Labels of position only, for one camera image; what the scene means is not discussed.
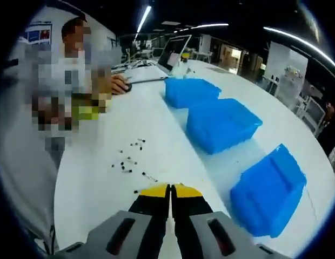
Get long ceiling light strip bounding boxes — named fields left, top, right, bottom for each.
left=135, top=5, right=152, bottom=35

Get person's light shirt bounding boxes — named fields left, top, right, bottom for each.
left=0, top=129, right=62, bottom=256

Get black resistors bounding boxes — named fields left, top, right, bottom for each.
left=110, top=138, right=159, bottom=195

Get blue framed wall poster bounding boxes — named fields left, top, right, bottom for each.
left=23, top=20, right=53, bottom=45

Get blue plastic bin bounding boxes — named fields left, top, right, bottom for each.
left=185, top=98, right=263, bottom=156
left=229, top=144, right=307, bottom=238
left=164, top=77, right=222, bottom=108

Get short ceiling light strip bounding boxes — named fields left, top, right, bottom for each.
left=174, top=23, right=229, bottom=35

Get tangled black cables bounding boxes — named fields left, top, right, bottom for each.
left=112, top=58, right=159, bottom=73

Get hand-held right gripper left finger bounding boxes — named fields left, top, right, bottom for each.
left=85, top=182, right=171, bottom=259

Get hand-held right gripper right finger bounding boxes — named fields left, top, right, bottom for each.
left=171, top=182, right=259, bottom=259

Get silver laptop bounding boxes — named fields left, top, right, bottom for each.
left=126, top=34, right=192, bottom=83

